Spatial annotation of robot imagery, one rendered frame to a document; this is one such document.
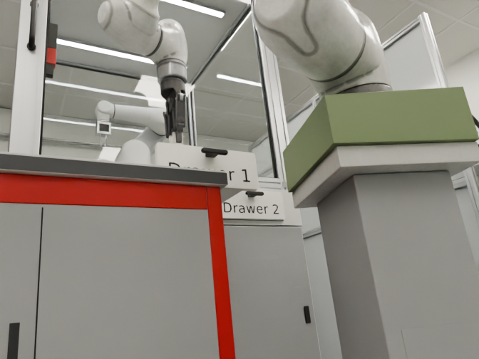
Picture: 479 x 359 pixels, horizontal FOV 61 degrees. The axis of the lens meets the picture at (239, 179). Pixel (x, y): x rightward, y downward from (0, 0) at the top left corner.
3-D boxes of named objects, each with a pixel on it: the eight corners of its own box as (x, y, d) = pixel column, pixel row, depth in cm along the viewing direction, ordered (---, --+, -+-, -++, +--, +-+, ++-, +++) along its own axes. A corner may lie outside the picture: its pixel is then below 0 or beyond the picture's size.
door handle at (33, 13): (36, 42, 124) (40, -8, 130) (27, 40, 123) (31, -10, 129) (35, 50, 128) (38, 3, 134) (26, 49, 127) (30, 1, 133)
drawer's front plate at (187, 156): (259, 189, 112) (255, 152, 115) (158, 183, 97) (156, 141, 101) (256, 191, 113) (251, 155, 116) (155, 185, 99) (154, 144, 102)
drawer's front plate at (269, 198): (285, 219, 153) (281, 191, 157) (217, 217, 139) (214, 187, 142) (283, 220, 155) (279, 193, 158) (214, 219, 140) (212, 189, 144)
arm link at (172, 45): (172, 80, 131) (139, 64, 121) (170, 40, 135) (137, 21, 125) (196, 65, 124) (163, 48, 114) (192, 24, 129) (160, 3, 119)
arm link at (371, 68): (403, 97, 92) (379, 16, 98) (378, 69, 78) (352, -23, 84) (338, 122, 101) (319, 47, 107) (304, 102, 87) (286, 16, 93)
